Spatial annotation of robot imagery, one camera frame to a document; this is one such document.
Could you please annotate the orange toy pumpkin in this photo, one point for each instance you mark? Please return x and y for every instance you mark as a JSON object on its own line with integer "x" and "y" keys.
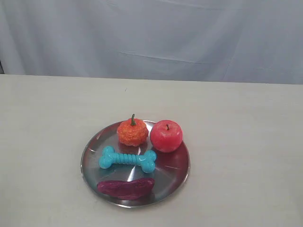
{"x": 132, "y": 132}

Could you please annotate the purple toy meat slice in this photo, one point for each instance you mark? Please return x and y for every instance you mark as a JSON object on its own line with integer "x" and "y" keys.
{"x": 124, "y": 190}

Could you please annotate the round stainless steel plate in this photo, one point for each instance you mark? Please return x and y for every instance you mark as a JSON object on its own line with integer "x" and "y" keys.
{"x": 170, "y": 174}

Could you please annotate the turquoise toy bone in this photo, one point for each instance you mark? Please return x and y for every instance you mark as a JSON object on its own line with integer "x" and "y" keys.
{"x": 146, "y": 161}

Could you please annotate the white backdrop cloth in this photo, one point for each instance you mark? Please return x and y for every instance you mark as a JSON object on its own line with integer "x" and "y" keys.
{"x": 201, "y": 40}

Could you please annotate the red toy apple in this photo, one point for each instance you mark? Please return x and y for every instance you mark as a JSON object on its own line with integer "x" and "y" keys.
{"x": 166, "y": 136}

